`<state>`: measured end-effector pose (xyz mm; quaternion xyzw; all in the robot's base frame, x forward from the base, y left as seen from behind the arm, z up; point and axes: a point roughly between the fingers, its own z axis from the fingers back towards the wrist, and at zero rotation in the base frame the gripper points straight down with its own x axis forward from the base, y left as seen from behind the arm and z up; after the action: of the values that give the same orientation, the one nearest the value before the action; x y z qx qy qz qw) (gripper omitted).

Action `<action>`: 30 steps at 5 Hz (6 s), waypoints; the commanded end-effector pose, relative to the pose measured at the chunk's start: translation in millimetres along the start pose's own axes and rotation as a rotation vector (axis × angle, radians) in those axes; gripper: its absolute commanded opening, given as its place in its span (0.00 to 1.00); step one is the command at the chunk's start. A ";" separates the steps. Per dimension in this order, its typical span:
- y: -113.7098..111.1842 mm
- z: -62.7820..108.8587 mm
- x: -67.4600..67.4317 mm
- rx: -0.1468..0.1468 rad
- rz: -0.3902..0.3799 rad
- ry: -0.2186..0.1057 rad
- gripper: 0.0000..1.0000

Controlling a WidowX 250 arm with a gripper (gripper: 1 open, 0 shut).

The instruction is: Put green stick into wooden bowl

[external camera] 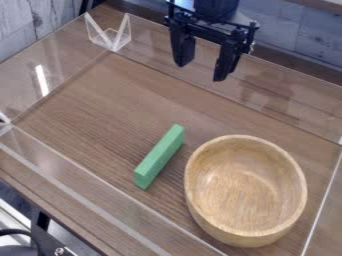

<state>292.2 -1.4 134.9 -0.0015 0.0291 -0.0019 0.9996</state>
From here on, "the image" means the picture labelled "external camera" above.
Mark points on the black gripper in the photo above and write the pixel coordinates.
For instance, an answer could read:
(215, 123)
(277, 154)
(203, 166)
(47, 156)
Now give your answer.
(218, 16)

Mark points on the green rectangular block stick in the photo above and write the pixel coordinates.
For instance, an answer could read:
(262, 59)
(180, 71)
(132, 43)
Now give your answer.
(158, 157)

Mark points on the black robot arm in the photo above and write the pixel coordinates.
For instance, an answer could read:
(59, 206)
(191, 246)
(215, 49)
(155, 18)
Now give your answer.
(198, 32)

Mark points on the round wooden bowl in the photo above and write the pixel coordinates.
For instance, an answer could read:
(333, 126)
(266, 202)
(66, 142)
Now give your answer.
(245, 189)

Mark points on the clear acrylic corner bracket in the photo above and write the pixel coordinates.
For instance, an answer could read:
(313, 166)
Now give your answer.
(110, 39)

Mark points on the clear acrylic tray wall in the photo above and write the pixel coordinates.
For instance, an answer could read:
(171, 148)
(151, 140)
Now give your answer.
(87, 110)

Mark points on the black table leg frame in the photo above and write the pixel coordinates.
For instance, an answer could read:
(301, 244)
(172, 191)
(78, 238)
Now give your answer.
(51, 247)

